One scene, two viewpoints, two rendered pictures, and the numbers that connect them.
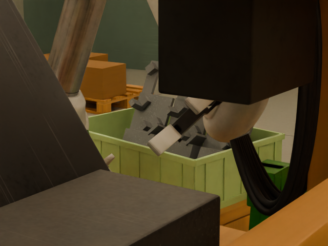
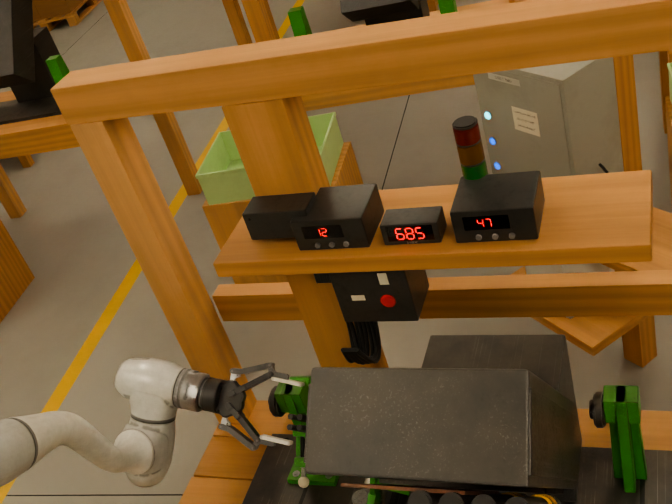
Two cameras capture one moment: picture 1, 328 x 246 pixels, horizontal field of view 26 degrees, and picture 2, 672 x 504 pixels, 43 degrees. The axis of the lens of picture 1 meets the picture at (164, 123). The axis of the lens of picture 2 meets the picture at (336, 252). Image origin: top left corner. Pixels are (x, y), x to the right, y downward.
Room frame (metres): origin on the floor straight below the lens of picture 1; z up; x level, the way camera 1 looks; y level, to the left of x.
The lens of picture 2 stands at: (1.10, 1.39, 2.52)
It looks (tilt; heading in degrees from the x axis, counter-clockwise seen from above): 33 degrees down; 263
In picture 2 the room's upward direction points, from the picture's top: 19 degrees counter-clockwise
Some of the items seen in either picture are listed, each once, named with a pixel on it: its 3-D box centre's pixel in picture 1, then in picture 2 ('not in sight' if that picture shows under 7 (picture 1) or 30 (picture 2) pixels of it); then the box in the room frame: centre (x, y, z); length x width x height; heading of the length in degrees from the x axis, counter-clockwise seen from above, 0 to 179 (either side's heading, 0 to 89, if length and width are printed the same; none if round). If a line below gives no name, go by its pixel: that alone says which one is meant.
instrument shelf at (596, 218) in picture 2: not in sight; (424, 226); (0.72, -0.07, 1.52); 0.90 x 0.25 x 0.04; 145
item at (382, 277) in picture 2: (238, 24); (379, 278); (0.84, -0.09, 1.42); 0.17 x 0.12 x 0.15; 145
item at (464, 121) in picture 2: not in sight; (466, 131); (0.60, -0.03, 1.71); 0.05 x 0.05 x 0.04
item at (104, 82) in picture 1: (83, 79); not in sight; (7.22, 0.83, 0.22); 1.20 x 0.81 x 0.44; 55
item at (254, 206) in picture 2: not in sight; (282, 216); (0.98, -0.20, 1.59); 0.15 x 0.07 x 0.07; 145
